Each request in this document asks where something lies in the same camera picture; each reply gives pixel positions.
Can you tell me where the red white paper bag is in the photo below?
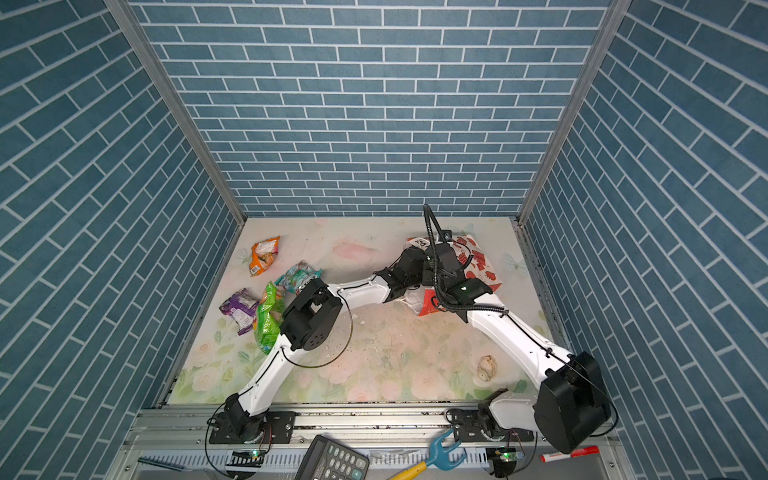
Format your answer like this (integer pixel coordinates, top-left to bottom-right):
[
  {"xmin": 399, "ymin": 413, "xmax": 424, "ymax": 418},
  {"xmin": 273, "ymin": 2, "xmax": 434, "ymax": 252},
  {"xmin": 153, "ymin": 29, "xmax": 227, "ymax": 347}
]
[{"xmin": 400, "ymin": 233, "xmax": 503, "ymax": 316}]

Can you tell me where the green chips bag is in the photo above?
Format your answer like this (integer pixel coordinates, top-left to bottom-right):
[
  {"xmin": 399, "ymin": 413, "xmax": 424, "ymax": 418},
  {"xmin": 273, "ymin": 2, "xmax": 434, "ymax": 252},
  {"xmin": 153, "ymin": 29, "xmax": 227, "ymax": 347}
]
[{"xmin": 253, "ymin": 282, "xmax": 285, "ymax": 355}]

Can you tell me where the orange snack packet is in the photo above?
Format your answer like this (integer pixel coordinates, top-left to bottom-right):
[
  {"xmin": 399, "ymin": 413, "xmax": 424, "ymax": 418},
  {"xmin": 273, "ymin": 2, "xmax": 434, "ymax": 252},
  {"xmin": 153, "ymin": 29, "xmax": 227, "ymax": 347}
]
[{"xmin": 249, "ymin": 236, "xmax": 280, "ymax": 276}]

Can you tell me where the purple snack packet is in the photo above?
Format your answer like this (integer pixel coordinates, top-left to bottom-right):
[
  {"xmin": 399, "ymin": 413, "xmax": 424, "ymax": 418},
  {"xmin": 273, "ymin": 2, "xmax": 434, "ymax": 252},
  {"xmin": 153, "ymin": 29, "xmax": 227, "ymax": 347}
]
[{"xmin": 219, "ymin": 289, "xmax": 259, "ymax": 335}]

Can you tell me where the green snack packet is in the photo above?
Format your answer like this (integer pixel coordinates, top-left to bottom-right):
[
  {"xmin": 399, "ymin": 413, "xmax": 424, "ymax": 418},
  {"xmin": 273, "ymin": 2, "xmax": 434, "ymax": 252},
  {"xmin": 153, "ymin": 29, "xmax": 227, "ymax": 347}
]
[{"xmin": 276, "ymin": 260, "xmax": 322, "ymax": 294}]

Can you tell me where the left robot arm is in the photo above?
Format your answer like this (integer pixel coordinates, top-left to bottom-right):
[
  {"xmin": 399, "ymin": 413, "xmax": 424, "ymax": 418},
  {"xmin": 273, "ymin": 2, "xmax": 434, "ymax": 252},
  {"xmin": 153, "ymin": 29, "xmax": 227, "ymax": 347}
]
[{"xmin": 207, "ymin": 247, "xmax": 430, "ymax": 444}]

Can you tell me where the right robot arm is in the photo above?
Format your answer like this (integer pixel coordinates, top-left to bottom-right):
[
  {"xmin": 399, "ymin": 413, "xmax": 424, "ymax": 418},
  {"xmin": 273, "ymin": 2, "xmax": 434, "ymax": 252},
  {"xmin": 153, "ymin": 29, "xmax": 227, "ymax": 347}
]
[{"xmin": 425, "ymin": 243, "xmax": 612, "ymax": 453}]

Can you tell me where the beige shell sticker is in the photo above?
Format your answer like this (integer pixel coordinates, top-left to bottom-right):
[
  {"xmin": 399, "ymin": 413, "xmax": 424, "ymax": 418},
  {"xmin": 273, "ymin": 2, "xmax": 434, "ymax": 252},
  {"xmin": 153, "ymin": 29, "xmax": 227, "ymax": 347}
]
[{"xmin": 476, "ymin": 355, "xmax": 497, "ymax": 382}]

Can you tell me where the blue yellow clamp tool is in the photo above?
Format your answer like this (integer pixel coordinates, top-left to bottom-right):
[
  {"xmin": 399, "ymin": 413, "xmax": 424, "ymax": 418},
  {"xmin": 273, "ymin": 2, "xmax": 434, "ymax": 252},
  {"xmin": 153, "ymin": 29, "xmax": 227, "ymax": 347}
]
[{"xmin": 391, "ymin": 430, "xmax": 467, "ymax": 480}]

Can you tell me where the black calculator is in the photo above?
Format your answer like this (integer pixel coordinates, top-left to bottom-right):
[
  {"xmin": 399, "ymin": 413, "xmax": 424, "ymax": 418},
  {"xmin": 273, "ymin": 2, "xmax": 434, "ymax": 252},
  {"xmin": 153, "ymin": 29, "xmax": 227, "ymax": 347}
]
[{"xmin": 294, "ymin": 435, "xmax": 370, "ymax": 480}]

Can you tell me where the red marker pen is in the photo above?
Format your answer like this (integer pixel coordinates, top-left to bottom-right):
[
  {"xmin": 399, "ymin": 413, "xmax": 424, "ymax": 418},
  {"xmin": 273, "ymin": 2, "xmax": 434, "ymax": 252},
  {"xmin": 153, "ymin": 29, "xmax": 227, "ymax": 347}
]
[{"xmin": 540, "ymin": 446, "xmax": 600, "ymax": 463}]

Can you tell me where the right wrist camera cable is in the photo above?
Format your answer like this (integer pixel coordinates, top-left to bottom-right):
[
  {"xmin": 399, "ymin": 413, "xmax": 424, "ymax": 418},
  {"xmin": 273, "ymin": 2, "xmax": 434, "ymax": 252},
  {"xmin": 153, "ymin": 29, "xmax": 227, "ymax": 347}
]
[{"xmin": 422, "ymin": 203, "xmax": 451, "ymax": 253}]

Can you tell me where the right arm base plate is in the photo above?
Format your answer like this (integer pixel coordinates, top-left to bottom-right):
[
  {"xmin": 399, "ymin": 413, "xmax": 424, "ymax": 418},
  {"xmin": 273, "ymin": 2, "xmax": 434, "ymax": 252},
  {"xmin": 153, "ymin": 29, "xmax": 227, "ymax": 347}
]
[{"xmin": 444, "ymin": 408, "xmax": 534, "ymax": 443}]

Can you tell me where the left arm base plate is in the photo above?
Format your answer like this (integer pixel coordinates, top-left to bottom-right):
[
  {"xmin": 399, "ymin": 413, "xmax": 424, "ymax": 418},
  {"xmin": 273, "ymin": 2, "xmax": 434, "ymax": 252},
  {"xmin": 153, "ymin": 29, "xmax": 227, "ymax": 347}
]
[{"xmin": 208, "ymin": 411, "xmax": 296, "ymax": 445}]

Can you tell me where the aluminium front rail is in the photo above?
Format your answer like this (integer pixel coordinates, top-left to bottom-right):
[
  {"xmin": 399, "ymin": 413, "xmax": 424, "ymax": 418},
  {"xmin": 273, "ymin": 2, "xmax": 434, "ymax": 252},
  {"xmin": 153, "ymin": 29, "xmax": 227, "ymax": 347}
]
[{"xmin": 107, "ymin": 402, "xmax": 634, "ymax": 479}]

